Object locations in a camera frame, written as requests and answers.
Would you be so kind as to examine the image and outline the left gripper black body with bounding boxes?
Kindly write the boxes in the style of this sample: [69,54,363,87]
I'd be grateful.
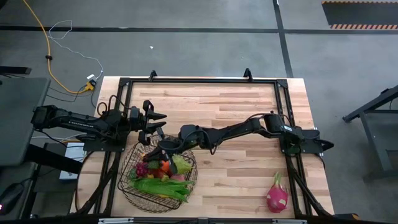
[129,99,155,147]

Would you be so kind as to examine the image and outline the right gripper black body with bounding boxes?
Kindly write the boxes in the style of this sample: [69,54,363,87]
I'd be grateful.
[156,136,188,157]

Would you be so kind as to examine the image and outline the purple grape bunch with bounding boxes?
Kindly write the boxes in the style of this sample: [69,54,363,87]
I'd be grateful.
[135,161,150,178]

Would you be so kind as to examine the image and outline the green bean bunch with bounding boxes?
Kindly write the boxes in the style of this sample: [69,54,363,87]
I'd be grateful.
[129,177,194,203]

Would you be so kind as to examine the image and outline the black wire basket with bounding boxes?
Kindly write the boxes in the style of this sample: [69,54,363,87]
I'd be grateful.
[117,141,197,210]

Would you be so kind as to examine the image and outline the pink dragon fruit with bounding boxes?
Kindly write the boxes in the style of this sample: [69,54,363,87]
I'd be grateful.
[266,172,289,214]

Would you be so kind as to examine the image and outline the round woven placemat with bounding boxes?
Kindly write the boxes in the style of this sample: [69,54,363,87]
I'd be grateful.
[119,134,198,214]

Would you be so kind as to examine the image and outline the white box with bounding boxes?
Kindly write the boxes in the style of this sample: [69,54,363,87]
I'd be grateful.
[58,142,86,180]

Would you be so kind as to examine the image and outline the black slanted bar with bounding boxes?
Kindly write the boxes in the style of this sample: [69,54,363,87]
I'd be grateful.
[24,144,83,175]

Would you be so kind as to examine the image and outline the grey desk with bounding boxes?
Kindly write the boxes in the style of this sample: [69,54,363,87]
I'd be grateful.
[0,77,51,167]

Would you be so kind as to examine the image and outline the black flat bar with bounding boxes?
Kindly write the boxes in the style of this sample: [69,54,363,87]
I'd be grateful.
[0,65,32,75]

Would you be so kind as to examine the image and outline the black computer mouse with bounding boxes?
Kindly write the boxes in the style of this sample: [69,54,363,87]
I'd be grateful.
[0,182,24,215]

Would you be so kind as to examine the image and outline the hazard striped floor mat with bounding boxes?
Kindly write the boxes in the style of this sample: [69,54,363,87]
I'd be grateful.
[321,1,398,30]

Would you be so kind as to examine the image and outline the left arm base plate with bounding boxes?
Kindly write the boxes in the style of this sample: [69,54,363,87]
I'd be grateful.
[82,133,127,152]

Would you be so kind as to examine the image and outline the black metal table frame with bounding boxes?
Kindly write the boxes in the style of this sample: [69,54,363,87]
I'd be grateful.
[70,67,335,218]

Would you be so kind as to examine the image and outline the thin white cable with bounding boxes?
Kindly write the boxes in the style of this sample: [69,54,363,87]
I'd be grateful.
[48,19,104,80]

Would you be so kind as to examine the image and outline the yellow cable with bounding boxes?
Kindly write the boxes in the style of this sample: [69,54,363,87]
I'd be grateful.
[21,0,94,95]

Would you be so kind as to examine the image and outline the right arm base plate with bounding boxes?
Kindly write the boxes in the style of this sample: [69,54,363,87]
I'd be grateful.
[278,127,335,156]

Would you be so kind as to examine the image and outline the black desk frame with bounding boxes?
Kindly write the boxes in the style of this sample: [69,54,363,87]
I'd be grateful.
[342,84,398,181]

